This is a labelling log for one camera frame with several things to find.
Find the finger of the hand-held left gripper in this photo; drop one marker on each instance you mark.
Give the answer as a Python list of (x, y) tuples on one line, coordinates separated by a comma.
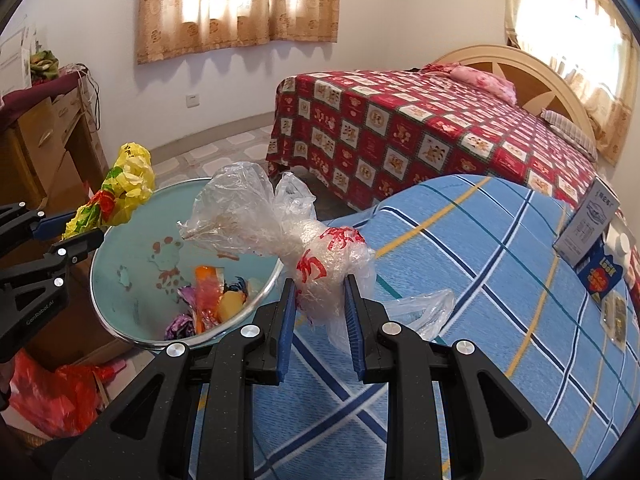
[(55, 222), (82, 245)]

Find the white wall socket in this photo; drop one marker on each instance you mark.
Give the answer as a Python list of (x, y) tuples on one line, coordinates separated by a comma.
[(192, 100)]

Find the orange snack wrapper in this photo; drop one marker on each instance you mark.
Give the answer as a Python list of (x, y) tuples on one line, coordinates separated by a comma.
[(207, 295)]

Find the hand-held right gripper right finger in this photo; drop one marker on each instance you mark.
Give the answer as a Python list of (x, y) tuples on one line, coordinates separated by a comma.
[(354, 330)]

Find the clear plastic bag red print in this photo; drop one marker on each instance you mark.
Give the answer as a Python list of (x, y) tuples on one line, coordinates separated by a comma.
[(320, 255)]

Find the wooden cabinet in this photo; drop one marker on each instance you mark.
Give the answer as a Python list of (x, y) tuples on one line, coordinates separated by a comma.
[(30, 150)]

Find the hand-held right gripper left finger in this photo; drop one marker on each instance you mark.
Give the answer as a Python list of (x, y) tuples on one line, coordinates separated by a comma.
[(287, 330)]

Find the striped pillow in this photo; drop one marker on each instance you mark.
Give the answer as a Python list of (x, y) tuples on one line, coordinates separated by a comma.
[(570, 130)]

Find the cream wooden headboard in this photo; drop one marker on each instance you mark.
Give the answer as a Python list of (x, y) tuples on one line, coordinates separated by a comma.
[(545, 75)]

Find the cardboard box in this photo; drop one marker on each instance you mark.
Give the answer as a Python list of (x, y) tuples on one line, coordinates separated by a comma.
[(85, 345)]

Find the white milk carton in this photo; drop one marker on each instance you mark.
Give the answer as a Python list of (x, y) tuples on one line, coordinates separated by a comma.
[(587, 220)]

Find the yellow plastic packet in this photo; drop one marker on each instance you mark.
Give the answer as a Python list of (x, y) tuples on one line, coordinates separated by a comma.
[(231, 305)]

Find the large red plastic bag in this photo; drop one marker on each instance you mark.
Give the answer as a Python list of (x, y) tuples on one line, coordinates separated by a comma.
[(50, 395)]

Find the maroon cloth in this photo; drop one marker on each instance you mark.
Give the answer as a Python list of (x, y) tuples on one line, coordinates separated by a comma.
[(35, 90)]

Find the purple wrapper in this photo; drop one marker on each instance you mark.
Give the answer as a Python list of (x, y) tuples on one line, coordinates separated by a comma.
[(180, 320)]

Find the narrow beige patterned curtain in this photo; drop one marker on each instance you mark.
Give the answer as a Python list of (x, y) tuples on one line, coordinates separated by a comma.
[(610, 125)]

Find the green and yellow cloth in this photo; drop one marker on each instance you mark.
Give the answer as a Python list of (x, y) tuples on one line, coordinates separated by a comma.
[(44, 65)]

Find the light blue trash bin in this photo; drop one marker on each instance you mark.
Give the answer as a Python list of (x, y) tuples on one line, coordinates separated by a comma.
[(130, 270)]

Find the wide beige patterned curtain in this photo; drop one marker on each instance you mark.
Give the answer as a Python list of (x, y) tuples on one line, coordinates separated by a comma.
[(225, 10)]

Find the clear sachet with dark contents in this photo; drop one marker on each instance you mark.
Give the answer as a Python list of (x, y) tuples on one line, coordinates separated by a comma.
[(607, 315), (620, 325)]

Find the bed with red quilt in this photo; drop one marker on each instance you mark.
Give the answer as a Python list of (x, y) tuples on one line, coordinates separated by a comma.
[(400, 125)]

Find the blue milk carton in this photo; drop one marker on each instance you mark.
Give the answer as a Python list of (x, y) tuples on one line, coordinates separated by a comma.
[(600, 275)]

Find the pink floral pillow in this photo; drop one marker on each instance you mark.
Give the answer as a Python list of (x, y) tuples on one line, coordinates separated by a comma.
[(485, 82)]

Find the yellow printed plastic bag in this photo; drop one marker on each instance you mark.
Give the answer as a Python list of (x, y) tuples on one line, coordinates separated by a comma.
[(127, 175)]

